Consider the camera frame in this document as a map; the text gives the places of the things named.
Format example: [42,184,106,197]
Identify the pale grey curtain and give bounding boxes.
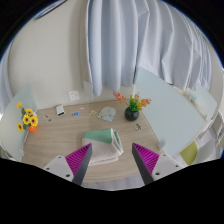
[84,0,214,98]
[0,43,14,111]

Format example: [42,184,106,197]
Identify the orange flowers in black vase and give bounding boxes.
[113,92,152,122]

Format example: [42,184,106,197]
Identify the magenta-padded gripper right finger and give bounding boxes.
[131,142,184,185]

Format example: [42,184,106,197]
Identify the white air conditioner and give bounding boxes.
[33,0,68,19]

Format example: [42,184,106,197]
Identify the sunflowers in orange vase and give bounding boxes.
[16,101,39,133]

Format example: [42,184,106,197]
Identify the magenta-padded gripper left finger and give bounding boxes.
[43,143,93,186]

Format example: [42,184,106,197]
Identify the white wall socket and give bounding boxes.
[68,90,81,102]

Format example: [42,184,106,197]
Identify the beige towel with green trim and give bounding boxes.
[81,127,124,167]

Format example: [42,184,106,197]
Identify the frosted desk divider panel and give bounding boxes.
[0,83,38,159]
[133,67,206,158]
[184,83,218,121]

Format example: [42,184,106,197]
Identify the small white box device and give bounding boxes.
[55,104,66,117]

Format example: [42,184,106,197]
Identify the lime green chair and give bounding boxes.
[179,140,199,166]

